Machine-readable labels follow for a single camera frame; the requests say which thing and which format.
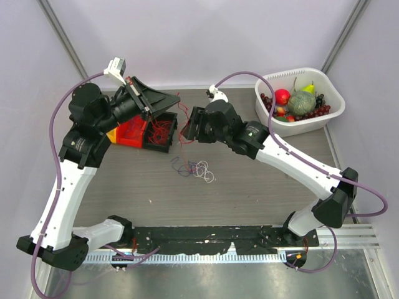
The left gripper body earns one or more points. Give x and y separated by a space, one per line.
128 105

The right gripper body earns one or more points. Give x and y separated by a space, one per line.
205 133

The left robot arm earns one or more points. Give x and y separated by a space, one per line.
93 114

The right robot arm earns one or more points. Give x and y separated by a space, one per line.
219 122

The red plastic bin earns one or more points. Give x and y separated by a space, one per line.
131 132

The black plastic bin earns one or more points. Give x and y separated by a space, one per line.
158 135

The yellow plastic bin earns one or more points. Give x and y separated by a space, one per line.
112 135

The dark red grape bunch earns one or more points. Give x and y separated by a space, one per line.
268 104

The small red fruit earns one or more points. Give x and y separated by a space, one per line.
283 115

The red apple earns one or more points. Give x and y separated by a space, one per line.
282 96

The green melon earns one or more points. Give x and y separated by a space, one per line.
301 103

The green pear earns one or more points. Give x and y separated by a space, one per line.
310 88

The dark grape bunch right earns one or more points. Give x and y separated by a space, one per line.
317 112

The white fruit basket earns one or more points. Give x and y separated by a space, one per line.
295 80

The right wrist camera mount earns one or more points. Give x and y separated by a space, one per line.
214 94

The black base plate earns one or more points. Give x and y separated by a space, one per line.
214 240

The white slotted cable duct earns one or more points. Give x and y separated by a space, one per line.
106 256

